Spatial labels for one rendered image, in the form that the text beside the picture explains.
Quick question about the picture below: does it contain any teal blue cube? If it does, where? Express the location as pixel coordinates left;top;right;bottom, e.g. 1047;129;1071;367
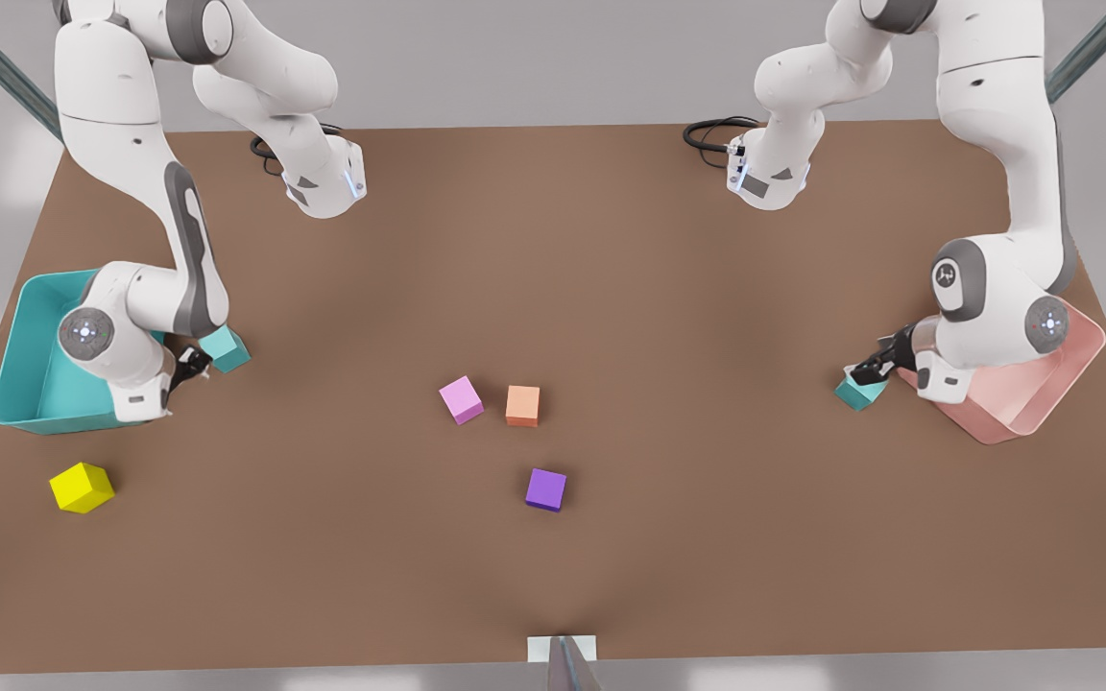
834;365;890;413
198;324;252;375

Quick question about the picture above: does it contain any translucent pink bin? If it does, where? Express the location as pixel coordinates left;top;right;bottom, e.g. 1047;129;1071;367
896;298;1106;445

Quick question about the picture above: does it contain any teal bin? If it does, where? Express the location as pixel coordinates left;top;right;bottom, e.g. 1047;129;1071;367
0;268;170;436

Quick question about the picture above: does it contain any yellow cube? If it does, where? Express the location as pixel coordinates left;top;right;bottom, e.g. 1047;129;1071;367
49;462;116;515

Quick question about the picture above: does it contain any pink cube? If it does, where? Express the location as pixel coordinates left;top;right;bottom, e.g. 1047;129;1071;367
439;375;486;426

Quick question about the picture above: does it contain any orange cube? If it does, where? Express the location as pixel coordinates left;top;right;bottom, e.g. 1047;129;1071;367
504;385;541;428

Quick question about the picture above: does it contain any purple cube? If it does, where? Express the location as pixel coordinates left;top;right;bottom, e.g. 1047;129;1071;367
525;467;568;513

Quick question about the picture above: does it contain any black cable loop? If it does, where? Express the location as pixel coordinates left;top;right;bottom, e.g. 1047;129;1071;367
683;116;765;170
250;123;347;178

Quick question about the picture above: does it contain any silver frame post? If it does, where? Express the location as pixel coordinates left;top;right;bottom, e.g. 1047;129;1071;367
0;0;65;141
547;634;604;691
1045;0;1106;105

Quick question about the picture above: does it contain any white post foot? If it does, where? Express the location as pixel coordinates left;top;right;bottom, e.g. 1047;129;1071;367
526;634;599;664

